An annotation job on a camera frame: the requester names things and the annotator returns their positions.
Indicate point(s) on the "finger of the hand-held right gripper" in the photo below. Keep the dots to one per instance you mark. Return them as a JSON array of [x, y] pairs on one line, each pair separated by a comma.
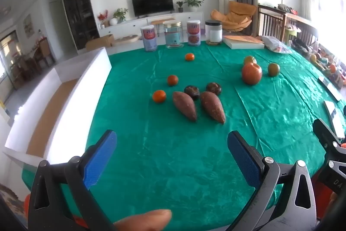
[[324, 132]]

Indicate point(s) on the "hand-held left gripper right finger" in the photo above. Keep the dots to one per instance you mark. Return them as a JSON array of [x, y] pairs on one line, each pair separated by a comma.
[[243, 158]]

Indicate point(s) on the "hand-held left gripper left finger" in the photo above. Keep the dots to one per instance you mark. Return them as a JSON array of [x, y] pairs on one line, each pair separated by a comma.
[[101, 158]]

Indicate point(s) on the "dark brown mangosteen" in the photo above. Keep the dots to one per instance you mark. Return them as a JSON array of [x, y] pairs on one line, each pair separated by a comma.
[[191, 92], [213, 88]]

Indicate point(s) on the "orange tangerine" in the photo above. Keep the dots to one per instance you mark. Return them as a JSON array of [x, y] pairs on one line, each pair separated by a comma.
[[159, 96], [172, 80], [189, 57]]

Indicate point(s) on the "person's left hand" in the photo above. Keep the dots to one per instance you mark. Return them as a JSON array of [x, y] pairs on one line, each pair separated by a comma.
[[143, 221]]

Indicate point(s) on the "white flat object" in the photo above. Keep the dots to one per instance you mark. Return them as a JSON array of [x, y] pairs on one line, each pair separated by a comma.
[[335, 117], [331, 88]]

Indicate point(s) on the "brown sweet potato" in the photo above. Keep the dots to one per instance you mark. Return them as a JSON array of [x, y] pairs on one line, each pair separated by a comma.
[[184, 106], [212, 106]]

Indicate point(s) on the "green satin tablecloth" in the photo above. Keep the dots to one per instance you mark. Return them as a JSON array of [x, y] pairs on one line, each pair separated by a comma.
[[162, 152]]

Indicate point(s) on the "pile of toys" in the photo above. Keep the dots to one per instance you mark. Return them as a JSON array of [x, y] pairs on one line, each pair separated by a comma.
[[321, 59]]

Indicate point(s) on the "green-orange tangerine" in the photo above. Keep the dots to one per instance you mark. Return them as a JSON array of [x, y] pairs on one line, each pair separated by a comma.
[[249, 59], [273, 69]]

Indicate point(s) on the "red apple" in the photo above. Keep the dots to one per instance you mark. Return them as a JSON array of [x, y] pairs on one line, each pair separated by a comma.
[[251, 73]]

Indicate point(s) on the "white plastic bag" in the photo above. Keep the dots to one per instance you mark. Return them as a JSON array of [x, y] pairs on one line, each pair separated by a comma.
[[275, 44]]

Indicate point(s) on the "cardboard box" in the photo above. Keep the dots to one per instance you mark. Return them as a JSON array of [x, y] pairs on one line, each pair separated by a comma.
[[100, 43]]

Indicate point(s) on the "white foam board brown top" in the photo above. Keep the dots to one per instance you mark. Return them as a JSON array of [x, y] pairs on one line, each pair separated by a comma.
[[244, 42]]

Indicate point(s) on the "low wooden bench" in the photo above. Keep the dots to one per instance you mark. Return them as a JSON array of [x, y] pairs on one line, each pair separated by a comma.
[[124, 40]]

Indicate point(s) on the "wooden dining chair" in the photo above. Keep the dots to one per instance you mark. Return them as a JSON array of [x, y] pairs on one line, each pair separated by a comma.
[[44, 51]]

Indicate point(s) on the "wooden railing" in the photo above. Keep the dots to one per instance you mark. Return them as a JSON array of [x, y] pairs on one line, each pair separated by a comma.
[[273, 22]]

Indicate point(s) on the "clear jar black lid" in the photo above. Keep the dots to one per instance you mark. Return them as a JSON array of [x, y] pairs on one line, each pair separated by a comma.
[[213, 32]]

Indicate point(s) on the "white can orange label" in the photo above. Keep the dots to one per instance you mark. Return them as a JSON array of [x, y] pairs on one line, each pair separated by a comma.
[[149, 38]]

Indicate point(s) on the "can with food picture label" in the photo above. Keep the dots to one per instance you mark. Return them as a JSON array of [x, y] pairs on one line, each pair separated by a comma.
[[193, 33]]

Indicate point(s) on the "white television cabinet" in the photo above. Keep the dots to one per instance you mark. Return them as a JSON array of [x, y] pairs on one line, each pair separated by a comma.
[[135, 25]]

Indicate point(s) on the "white round vase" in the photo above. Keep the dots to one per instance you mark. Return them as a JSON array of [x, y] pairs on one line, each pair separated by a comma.
[[113, 21]]

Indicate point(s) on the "orange lounge chair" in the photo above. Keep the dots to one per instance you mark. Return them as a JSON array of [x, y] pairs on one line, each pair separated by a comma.
[[235, 17]]

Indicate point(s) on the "glass jar gold lid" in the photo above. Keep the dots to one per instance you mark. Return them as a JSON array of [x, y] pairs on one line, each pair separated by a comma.
[[173, 34]]

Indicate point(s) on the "red flower arrangement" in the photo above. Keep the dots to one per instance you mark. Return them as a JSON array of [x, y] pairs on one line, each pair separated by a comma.
[[102, 15]]

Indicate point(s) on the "bushy potted green plant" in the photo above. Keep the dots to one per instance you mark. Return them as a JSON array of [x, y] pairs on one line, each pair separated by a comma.
[[120, 14]]

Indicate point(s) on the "wooden stool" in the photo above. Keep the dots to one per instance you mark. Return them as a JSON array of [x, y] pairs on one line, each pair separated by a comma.
[[162, 22]]

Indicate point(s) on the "dark glass display cabinet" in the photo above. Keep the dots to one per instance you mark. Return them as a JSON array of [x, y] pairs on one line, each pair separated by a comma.
[[78, 9]]

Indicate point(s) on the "black television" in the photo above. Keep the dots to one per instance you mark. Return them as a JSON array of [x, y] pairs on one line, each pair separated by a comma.
[[152, 3]]

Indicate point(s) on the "large potted green plant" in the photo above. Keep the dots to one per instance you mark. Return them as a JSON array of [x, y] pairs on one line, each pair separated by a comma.
[[193, 2]]

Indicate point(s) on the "small potted green plant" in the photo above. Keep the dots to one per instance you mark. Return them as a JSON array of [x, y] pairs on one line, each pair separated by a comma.
[[179, 5]]

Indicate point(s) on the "framed wall picture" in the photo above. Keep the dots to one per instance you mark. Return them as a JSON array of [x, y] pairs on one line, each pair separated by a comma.
[[28, 25]]

